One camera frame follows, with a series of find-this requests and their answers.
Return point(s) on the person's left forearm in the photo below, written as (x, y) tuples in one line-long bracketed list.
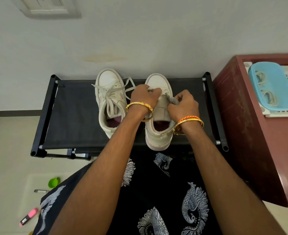
[(97, 173)]

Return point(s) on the pink and black object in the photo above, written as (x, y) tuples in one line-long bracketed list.
[(29, 217)]

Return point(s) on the black white printed garment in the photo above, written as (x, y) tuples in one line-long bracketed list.
[(153, 193)]

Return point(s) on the reddish brown cabinet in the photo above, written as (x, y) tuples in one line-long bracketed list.
[(244, 132)]

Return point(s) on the small metal object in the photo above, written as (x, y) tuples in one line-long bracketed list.
[(41, 191)]

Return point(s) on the white wall switch board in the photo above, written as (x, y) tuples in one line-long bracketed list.
[(48, 7)]

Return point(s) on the person's left fingers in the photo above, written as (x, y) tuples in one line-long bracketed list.
[(156, 91)]

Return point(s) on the white coiled shoelace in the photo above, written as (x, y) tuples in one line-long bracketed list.
[(269, 97), (260, 78)]

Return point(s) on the gold bangle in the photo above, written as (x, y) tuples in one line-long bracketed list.
[(140, 103), (190, 120)]

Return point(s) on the person's right fingers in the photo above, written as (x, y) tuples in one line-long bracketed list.
[(177, 100)]

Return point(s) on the black fabric shoe rack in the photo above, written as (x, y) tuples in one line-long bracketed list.
[(73, 119)]

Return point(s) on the green plastic object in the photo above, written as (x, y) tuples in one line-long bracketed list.
[(53, 182)]

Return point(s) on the white sneaker without laces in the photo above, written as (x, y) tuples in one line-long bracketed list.
[(158, 81)]

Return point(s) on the grey shoelace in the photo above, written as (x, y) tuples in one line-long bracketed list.
[(174, 100)]

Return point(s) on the person's left hand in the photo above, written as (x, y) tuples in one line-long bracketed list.
[(144, 96)]

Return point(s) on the person's right forearm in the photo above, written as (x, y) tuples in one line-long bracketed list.
[(222, 173)]

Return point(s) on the person's right hand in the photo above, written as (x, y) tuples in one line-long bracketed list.
[(185, 106)]

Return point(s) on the white laced sneaker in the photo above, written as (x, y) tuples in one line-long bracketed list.
[(109, 80)]

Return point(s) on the blue plastic container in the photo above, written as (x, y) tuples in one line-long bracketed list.
[(283, 83)]

